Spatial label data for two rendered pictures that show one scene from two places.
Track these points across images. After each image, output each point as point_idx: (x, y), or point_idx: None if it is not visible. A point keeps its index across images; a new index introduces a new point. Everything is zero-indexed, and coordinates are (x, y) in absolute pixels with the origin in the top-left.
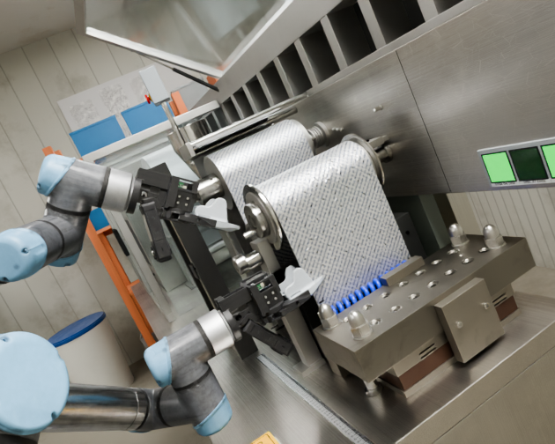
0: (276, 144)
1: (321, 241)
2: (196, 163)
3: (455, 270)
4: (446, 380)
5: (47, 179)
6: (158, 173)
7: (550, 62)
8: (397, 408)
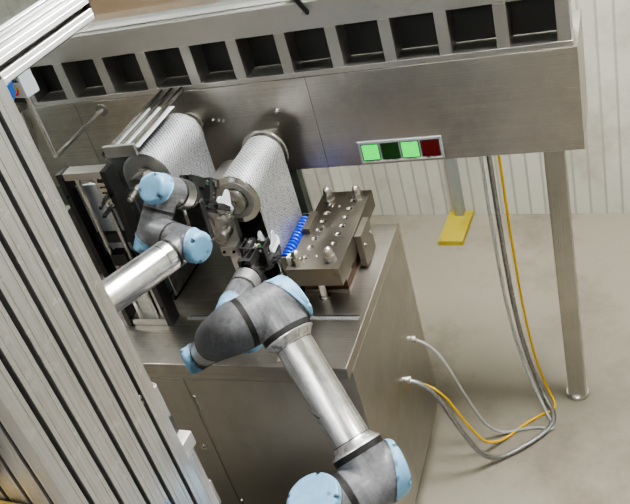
0: (187, 137)
1: (272, 210)
2: (107, 158)
3: (348, 215)
4: (363, 277)
5: (167, 191)
6: (199, 177)
7: (410, 104)
8: (350, 298)
